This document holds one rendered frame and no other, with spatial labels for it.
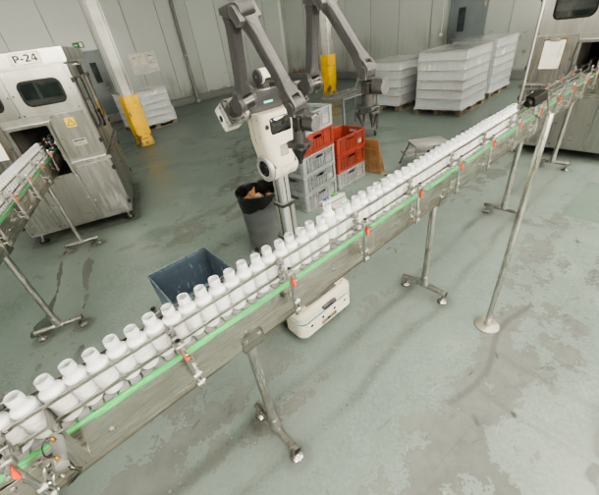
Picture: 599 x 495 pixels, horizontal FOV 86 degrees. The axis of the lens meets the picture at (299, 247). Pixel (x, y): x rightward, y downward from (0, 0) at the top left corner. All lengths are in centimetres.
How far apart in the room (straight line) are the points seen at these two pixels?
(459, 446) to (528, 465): 30
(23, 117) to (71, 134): 43
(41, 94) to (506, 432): 488
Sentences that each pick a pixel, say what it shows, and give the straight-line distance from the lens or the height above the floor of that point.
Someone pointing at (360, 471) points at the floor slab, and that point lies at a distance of 196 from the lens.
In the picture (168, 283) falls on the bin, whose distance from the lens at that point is 177.
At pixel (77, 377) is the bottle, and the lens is 113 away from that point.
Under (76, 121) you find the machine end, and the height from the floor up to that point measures 130.
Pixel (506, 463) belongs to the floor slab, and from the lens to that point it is 211.
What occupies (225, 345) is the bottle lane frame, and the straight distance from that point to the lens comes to 126.
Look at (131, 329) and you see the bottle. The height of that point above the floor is 115.
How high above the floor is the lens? 184
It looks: 34 degrees down
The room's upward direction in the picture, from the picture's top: 9 degrees counter-clockwise
